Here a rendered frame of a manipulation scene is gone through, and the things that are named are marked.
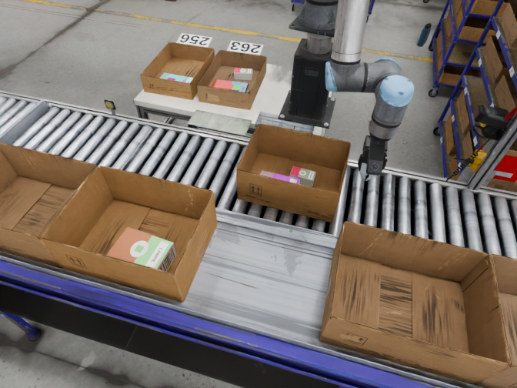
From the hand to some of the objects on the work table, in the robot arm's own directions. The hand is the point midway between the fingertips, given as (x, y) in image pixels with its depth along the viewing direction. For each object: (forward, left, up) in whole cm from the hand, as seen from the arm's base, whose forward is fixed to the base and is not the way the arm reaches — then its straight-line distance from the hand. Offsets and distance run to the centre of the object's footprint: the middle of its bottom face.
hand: (365, 178), depth 126 cm
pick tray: (-49, -117, -14) cm, 128 cm away
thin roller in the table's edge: (-40, -48, -19) cm, 66 cm away
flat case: (-39, -114, -12) cm, 122 cm away
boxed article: (-65, -85, -15) cm, 108 cm away
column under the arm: (-55, -42, -17) cm, 72 cm away
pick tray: (-56, -86, -15) cm, 104 cm away
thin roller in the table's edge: (-38, -48, -19) cm, 64 cm away
